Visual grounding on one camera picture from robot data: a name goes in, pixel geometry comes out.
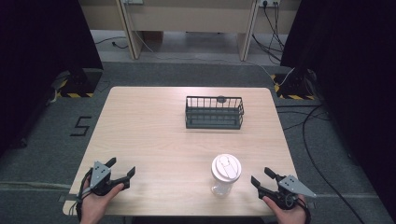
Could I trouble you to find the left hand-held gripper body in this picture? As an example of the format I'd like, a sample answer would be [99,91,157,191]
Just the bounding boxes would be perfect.
[89,161,131,197]

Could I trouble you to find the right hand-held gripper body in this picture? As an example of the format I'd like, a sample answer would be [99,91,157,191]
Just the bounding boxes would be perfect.
[257,174,318,211]

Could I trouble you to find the clear cup with white lid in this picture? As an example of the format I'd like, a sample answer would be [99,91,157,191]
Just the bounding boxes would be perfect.
[210,153,243,198]

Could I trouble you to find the dark wire basket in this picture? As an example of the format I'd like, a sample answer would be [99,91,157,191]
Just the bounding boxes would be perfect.
[184,95,246,131]

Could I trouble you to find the person's right hand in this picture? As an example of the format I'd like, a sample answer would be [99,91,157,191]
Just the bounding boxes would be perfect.
[262,193,310,224]

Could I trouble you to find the person's left hand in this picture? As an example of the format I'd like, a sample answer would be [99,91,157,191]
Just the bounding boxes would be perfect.
[79,182,125,224]

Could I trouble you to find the black stand base striped tape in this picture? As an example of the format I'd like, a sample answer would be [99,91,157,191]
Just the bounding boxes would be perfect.
[50,68,104,99]
[270,68,318,101]

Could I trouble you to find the black curtain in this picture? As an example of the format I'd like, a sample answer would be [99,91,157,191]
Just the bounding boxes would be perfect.
[0,0,105,157]
[279,0,396,216]

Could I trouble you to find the beige wooden desk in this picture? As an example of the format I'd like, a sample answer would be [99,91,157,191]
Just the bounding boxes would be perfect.
[78,0,303,62]

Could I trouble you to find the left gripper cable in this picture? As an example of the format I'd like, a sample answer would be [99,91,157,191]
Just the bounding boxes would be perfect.
[74,167,95,222]

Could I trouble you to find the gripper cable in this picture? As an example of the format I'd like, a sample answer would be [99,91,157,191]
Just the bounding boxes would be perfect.
[294,197,313,224]
[74,167,95,222]

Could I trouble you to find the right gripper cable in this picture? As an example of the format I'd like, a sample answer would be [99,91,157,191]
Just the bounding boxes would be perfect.
[294,197,313,224]

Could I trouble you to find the long black floor cable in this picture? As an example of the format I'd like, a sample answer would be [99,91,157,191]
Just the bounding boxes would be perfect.
[275,104,368,224]

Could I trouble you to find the short black floor cable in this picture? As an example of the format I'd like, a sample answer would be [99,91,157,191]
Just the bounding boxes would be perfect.
[93,35,130,50]

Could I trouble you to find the black hanging cables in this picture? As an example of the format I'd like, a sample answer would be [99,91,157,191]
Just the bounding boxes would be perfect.
[251,0,287,63]

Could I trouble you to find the white wall socket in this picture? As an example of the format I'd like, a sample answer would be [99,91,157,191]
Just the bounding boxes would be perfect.
[258,0,282,8]

